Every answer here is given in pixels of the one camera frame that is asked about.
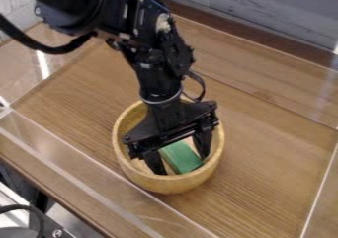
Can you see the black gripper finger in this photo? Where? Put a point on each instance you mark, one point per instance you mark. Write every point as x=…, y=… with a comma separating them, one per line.
x=154, y=162
x=202, y=139

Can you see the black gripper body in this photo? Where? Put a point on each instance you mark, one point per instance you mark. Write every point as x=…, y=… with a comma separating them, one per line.
x=168, y=124

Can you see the green rectangular block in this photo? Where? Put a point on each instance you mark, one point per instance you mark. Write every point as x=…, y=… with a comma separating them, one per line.
x=181, y=157

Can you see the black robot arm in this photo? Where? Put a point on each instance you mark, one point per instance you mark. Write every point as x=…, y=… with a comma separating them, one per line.
x=140, y=28

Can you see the brown wooden bowl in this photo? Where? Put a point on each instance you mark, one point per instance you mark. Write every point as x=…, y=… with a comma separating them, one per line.
x=164, y=184

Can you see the clear acrylic tray wall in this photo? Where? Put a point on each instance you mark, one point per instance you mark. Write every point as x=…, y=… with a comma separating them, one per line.
x=275, y=188

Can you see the black metal mount plate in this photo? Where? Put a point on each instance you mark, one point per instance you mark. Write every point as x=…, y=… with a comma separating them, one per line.
x=57, y=223

